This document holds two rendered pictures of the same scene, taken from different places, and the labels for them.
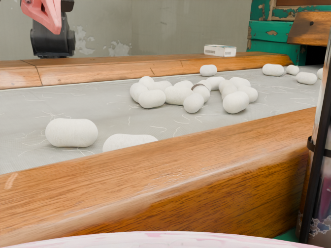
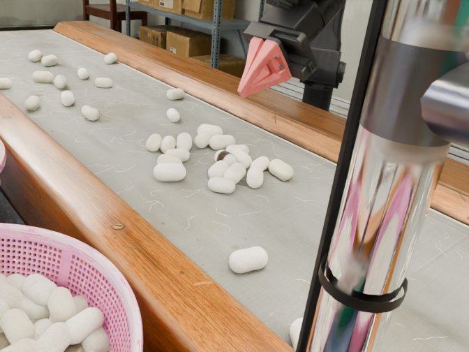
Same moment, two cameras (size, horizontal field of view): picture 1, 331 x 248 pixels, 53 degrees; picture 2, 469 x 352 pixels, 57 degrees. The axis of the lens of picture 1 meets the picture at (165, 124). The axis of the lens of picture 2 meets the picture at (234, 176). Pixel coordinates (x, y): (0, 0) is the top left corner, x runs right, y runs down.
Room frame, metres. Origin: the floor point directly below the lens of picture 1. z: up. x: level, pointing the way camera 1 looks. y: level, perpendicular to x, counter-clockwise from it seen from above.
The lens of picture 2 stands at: (0.11, -0.19, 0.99)
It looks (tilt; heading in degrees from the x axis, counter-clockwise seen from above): 27 degrees down; 83
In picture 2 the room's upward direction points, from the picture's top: 6 degrees clockwise
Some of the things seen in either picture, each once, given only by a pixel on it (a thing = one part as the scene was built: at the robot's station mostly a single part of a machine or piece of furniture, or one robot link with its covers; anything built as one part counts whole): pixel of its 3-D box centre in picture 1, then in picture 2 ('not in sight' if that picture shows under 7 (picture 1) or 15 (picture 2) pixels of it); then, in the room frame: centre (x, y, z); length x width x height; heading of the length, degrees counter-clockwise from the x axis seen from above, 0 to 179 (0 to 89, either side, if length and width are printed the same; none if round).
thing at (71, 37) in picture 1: (54, 44); not in sight; (0.75, 0.25, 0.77); 0.09 x 0.06 x 0.06; 99
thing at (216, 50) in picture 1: (219, 50); not in sight; (0.72, -0.11, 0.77); 0.06 x 0.04 x 0.02; 37
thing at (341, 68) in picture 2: not in sight; (322, 72); (0.38, 0.71, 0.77); 0.09 x 0.06 x 0.06; 159
